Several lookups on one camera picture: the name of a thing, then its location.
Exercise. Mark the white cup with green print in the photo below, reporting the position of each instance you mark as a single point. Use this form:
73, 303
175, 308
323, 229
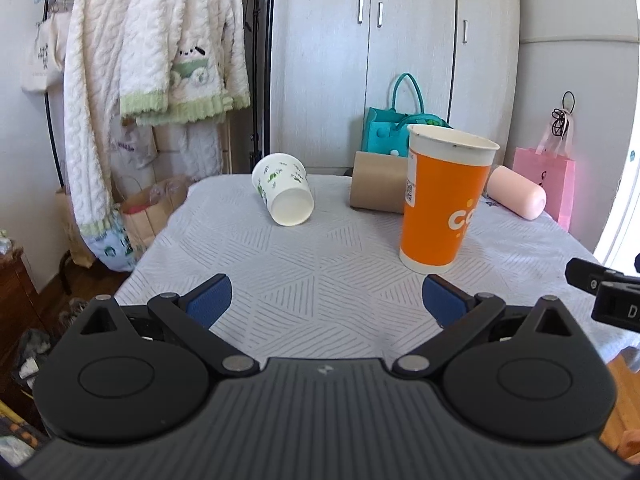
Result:
282, 190

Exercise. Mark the white fleece jacket green trim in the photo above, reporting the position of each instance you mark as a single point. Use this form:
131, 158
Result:
190, 35

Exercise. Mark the white patterned tablecloth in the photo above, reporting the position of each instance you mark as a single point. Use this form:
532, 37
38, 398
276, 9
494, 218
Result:
325, 270

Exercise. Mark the teal tote bag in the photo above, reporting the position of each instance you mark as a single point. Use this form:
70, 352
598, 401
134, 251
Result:
382, 135

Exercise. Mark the black coat rack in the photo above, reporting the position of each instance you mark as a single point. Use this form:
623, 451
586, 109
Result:
48, 120

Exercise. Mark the long white fleece robe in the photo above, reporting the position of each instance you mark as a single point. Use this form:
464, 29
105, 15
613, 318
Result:
92, 125

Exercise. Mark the pink paper gift bag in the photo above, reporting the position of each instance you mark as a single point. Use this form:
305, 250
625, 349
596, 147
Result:
557, 185

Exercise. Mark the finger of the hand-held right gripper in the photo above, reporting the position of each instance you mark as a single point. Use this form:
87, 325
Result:
582, 271

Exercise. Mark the orange paper cup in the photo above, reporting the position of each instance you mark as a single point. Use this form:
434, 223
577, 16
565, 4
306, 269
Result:
440, 210

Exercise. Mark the dark wooden cabinet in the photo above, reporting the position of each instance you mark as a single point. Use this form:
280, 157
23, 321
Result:
15, 300

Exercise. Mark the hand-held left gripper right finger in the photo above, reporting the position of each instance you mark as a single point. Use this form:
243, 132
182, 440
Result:
442, 302

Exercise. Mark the brown paper cup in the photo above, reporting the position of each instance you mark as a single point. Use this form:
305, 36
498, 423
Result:
375, 182

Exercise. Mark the white printed plastic bag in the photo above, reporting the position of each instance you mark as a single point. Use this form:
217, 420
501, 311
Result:
132, 147

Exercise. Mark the white canvas tote bag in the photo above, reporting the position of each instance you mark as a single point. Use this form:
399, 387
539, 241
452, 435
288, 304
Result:
42, 60

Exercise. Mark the white wardrobe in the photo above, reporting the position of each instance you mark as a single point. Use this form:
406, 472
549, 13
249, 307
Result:
320, 60

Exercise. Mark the pink cup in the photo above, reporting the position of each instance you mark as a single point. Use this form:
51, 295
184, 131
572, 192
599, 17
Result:
517, 192

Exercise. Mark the brown paper bag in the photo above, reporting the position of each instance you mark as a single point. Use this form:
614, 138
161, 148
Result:
70, 240
145, 225

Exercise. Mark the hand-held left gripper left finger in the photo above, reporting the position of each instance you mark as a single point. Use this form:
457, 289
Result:
211, 301

